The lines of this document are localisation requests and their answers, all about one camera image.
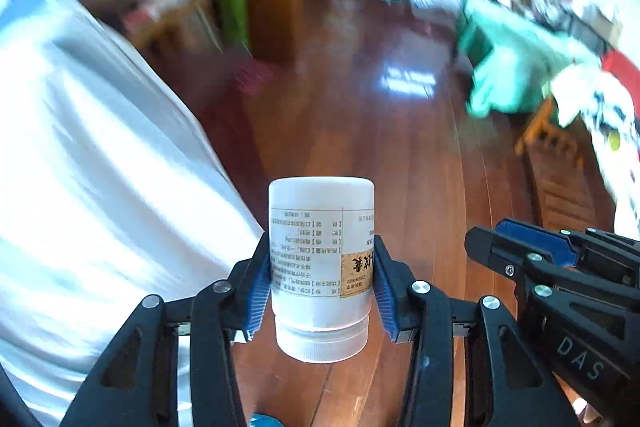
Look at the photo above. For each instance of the white plastic bottle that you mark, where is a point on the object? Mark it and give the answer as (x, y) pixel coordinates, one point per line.
(320, 217)

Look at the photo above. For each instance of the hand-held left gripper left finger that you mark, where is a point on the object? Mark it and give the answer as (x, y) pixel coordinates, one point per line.
(257, 302)

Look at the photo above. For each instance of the wooden chair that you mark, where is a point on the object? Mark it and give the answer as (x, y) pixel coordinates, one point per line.
(560, 167)

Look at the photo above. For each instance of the white printed cloth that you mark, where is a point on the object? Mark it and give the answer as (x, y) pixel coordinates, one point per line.
(600, 107)

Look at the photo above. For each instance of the pink slipper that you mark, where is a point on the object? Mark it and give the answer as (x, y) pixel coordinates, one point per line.
(254, 76)

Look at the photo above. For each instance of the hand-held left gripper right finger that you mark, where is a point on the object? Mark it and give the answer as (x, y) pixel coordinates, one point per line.
(387, 302)

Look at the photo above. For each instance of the green cloth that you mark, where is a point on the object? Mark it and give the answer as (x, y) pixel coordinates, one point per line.
(510, 52)

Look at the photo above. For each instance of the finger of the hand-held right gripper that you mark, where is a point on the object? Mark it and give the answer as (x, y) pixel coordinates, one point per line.
(540, 239)
(500, 257)

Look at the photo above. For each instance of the red cloth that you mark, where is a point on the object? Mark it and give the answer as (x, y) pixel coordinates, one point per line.
(622, 69)

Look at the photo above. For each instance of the green bin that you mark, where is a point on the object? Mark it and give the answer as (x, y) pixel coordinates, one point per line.
(232, 12)

